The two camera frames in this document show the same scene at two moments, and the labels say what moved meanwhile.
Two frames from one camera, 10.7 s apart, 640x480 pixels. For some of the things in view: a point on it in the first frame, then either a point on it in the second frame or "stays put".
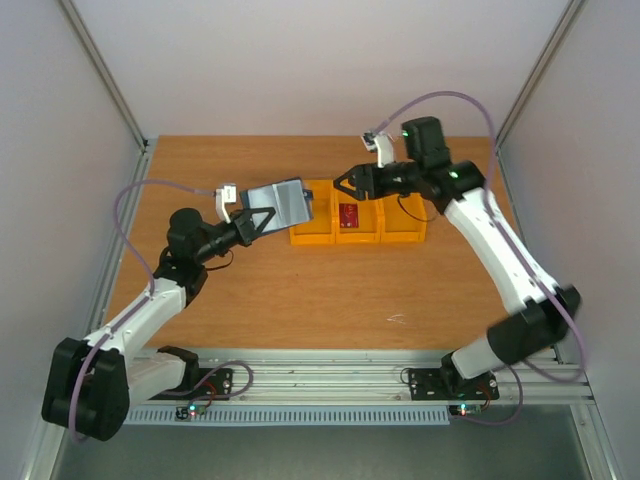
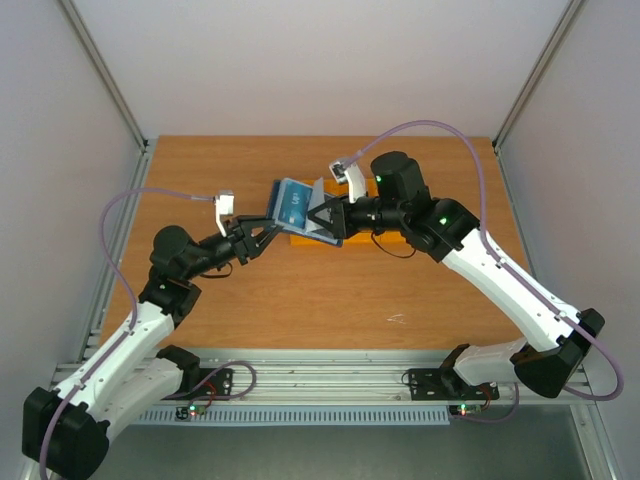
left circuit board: [187, 413] stays put
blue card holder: [291, 202] -> [324, 236]
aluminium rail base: [379, 376] stays put
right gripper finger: [360, 175] -> [337, 211]
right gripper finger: [353, 193] -> [334, 229]
